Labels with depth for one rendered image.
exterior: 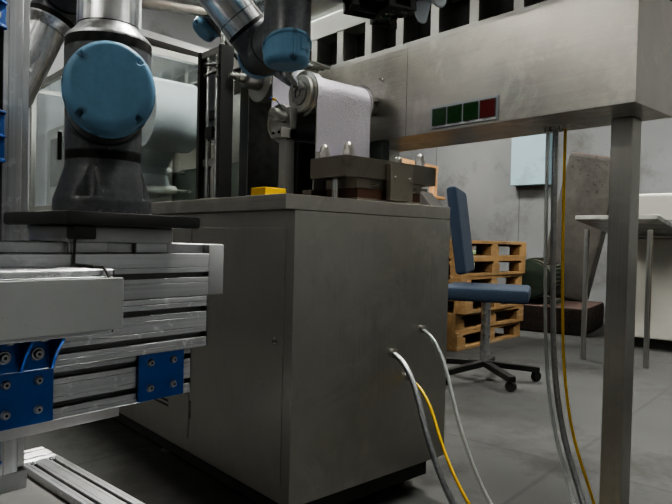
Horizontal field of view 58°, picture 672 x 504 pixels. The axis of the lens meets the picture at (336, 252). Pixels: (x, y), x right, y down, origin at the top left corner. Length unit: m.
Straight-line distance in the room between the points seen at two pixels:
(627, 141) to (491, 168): 6.18
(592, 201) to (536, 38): 4.58
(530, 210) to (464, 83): 5.81
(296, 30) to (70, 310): 0.52
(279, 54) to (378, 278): 0.91
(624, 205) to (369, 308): 0.75
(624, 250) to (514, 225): 5.99
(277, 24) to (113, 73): 0.27
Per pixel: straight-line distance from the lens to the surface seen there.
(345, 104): 2.02
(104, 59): 0.88
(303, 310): 1.55
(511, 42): 1.89
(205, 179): 2.19
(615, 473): 1.93
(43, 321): 0.82
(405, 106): 2.10
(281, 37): 0.98
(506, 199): 7.84
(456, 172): 8.21
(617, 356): 1.85
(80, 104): 0.87
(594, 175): 6.37
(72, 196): 1.00
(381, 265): 1.73
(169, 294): 1.04
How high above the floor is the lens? 0.79
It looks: 1 degrees down
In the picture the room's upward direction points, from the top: 1 degrees clockwise
